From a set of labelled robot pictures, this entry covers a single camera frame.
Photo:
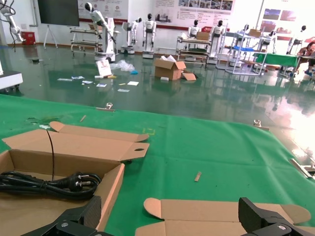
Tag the cardboard box with holed flap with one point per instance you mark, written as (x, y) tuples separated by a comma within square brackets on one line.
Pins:
[(78, 147)]

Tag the seated person in brown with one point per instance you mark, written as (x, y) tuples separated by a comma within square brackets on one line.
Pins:
[(310, 51)]

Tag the white tripod monitor stand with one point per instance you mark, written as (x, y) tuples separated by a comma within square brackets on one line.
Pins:
[(50, 34)]

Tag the white foam block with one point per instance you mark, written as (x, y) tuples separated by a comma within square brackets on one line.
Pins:
[(164, 78)]

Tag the small cardboard box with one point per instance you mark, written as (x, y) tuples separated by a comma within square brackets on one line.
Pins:
[(255, 33)]

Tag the green table cloth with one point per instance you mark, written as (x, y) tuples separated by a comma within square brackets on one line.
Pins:
[(221, 152)]

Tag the large open cardboard box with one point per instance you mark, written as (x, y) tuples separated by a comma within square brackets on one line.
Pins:
[(167, 71)]

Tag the blue plastic bin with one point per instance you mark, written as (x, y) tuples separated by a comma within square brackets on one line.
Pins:
[(242, 48)]

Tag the leaning white humanoid robot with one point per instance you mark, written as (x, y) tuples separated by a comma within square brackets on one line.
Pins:
[(107, 37)]

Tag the thin wooden stick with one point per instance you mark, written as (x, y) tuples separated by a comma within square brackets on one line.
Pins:
[(83, 118)]

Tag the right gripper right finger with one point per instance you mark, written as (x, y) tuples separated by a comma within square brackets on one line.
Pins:
[(251, 214)]

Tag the white shelf rack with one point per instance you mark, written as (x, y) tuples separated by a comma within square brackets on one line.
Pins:
[(242, 61)]

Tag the white bag with red logo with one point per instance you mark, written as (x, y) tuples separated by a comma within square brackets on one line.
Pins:
[(103, 68)]

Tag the white pipe frame cart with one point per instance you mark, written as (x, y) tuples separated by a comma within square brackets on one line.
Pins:
[(83, 44), (193, 51)]

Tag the clear plastic bag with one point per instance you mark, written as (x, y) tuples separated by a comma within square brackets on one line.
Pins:
[(123, 66), (44, 120)]

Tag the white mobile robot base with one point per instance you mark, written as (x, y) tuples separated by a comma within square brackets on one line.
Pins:
[(9, 79)]

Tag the white square sheet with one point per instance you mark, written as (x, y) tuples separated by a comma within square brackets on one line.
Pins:
[(133, 83)]

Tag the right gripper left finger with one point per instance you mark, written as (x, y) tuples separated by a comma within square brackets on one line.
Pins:
[(91, 211)]

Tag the metal binder clip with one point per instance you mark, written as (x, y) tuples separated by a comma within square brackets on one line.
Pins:
[(108, 107), (258, 122)]

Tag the white leaflet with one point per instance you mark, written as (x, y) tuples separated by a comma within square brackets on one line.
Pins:
[(101, 85), (65, 79), (87, 82), (123, 90), (77, 77)]

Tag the green covered table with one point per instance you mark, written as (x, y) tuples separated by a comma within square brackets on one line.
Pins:
[(278, 59)]

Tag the white industrial robot arm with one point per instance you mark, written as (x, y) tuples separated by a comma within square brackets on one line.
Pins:
[(13, 24)]

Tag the red cabinet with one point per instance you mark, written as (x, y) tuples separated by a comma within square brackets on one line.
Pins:
[(28, 38)]

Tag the blue cloth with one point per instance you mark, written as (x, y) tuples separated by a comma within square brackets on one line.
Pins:
[(134, 72)]

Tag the black monitor screen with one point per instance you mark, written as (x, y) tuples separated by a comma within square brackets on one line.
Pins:
[(57, 12)]

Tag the closed cardboard box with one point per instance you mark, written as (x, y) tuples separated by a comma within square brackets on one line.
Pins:
[(202, 36)]

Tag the small yellow packet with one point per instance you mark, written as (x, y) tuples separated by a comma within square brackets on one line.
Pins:
[(112, 76)]

